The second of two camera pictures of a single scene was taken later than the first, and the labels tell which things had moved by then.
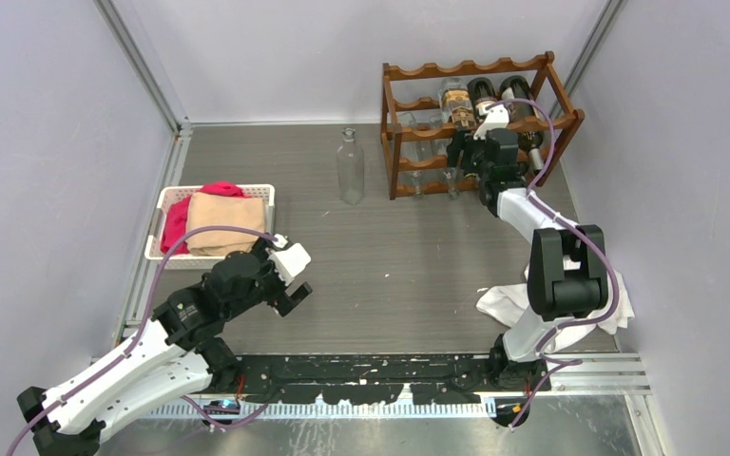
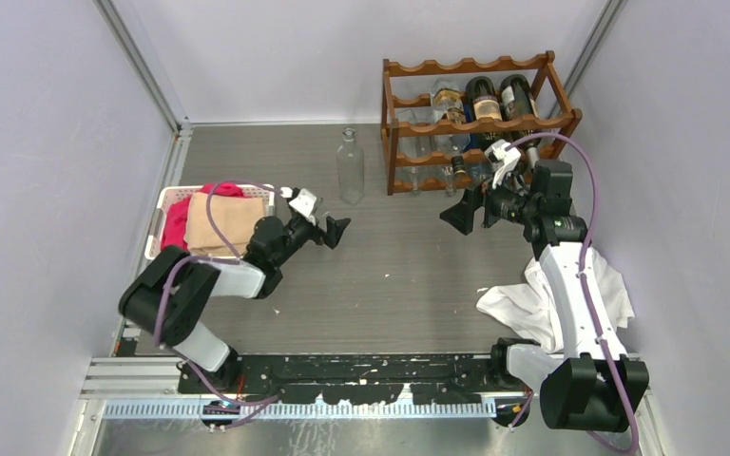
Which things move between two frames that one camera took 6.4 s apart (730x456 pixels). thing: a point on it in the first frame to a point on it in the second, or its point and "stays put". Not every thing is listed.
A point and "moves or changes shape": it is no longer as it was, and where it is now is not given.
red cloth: (176, 219) stays put
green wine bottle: (480, 90) stays put
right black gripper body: (474, 156) to (512, 207)
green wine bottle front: (530, 141) stays put
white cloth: (511, 302) stays put
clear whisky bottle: (455, 104) moves or changes shape
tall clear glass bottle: (351, 168) stays put
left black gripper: (280, 298) to (331, 236)
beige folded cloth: (212, 210) stays put
